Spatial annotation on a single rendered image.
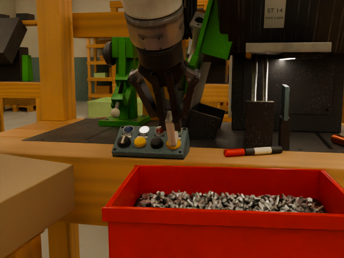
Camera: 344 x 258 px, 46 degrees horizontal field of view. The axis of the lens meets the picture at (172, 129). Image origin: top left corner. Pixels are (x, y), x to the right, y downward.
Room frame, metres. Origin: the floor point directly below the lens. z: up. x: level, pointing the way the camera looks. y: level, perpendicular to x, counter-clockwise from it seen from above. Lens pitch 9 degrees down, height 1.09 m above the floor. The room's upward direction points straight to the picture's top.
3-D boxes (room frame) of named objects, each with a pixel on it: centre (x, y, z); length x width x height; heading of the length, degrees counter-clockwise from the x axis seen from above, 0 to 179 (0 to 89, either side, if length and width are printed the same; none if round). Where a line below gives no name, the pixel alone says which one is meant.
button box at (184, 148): (0.85, 0.04, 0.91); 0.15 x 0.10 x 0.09; 79
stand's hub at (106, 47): (1.31, 0.20, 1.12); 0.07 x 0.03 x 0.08; 169
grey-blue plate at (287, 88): (0.93, -0.26, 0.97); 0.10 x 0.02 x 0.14; 169
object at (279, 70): (1.22, -0.33, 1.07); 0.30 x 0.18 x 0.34; 79
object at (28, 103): (9.82, 3.47, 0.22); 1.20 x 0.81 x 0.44; 170
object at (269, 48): (1.00, -0.26, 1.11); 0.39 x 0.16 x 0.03; 169
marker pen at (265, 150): (0.84, -0.17, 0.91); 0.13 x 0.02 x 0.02; 106
